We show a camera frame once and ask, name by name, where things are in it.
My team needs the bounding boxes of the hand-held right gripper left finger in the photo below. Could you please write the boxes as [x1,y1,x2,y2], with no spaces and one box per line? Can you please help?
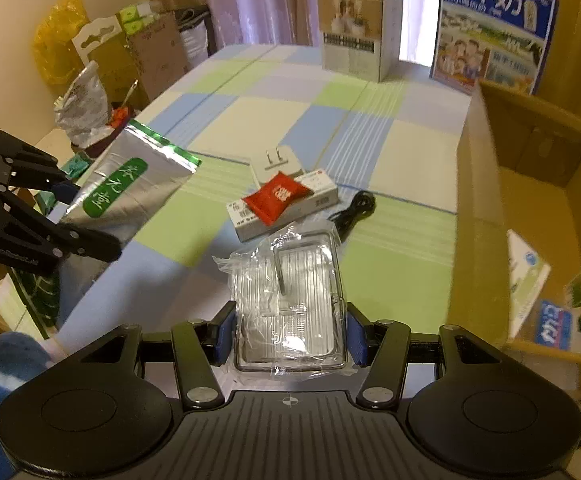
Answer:
[63,300,238,411]

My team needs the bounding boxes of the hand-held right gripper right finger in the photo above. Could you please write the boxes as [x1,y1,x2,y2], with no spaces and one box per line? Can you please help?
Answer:
[347,302,526,411]

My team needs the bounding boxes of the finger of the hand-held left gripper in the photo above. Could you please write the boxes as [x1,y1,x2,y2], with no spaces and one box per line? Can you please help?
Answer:
[0,179,122,262]
[0,127,77,203]

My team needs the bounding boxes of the clear plastic case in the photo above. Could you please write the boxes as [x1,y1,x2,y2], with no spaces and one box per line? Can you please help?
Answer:
[213,220,366,378]

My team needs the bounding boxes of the silver green tea pouch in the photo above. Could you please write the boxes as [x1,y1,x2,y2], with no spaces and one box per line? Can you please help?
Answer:
[59,120,202,256]

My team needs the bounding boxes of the black cable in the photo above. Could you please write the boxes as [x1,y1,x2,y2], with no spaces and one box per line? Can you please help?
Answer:
[327,192,377,241]

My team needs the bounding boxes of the white box with red print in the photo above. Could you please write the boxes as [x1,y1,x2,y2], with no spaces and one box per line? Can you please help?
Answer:
[226,169,340,242]

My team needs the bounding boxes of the red snack packet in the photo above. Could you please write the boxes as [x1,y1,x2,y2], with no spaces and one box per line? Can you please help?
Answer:
[243,171,312,223]

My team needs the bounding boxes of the brown cardboard box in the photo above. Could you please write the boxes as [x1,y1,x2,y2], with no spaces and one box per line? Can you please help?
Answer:
[445,80,581,401]

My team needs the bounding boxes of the white charger plug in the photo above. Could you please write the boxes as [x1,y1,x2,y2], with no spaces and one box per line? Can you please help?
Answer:
[249,144,304,186]

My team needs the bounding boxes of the white green medicine box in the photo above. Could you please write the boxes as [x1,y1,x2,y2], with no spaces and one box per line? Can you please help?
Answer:
[507,229,552,341]

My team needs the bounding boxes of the blue labelled clear box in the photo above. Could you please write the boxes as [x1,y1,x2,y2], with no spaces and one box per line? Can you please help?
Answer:
[533,300,581,350]

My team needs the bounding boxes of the green tea packet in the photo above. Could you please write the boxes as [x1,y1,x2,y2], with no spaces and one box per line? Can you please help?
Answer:
[9,267,64,333]

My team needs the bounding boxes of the maroon box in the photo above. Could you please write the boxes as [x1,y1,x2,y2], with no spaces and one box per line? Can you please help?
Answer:
[70,127,121,157]

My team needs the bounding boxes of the crumpled white printed bag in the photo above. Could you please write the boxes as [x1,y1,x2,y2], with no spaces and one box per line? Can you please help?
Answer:
[53,60,117,150]

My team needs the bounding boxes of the person's blue fleece clothing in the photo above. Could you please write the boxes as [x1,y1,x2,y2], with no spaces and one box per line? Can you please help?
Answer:
[0,330,56,466]

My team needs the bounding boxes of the metal spoon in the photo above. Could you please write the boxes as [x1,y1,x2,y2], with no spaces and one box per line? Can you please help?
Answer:
[119,80,138,111]

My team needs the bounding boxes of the yellow plastic bag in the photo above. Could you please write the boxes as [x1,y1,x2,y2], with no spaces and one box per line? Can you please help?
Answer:
[33,0,91,86]

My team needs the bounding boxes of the white carved chair back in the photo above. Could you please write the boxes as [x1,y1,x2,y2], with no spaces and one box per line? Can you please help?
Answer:
[70,14,124,68]

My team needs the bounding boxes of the open brown carton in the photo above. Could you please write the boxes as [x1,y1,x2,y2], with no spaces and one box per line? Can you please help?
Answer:
[120,10,194,107]

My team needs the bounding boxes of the green tissue packs in carton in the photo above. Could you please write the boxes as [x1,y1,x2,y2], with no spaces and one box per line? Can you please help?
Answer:
[118,4,155,36]

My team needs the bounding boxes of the white plastic bucket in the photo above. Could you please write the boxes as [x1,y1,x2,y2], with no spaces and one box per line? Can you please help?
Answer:
[178,7,216,73]

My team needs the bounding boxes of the checkered tablecloth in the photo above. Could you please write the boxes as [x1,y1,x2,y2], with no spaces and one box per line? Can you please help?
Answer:
[45,44,476,361]

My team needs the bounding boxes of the pink sheer curtain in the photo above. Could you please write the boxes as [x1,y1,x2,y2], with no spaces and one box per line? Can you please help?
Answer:
[205,0,446,67]

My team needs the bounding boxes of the white product box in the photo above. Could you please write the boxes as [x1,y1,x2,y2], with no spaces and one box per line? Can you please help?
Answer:
[317,0,404,83]

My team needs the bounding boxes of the blue illustrated milk carton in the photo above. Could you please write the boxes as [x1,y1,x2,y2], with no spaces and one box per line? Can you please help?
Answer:
[429,0,557,97]

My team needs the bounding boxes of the wooden door panel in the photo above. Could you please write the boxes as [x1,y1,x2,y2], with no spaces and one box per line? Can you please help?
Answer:
[491,0,581,126]

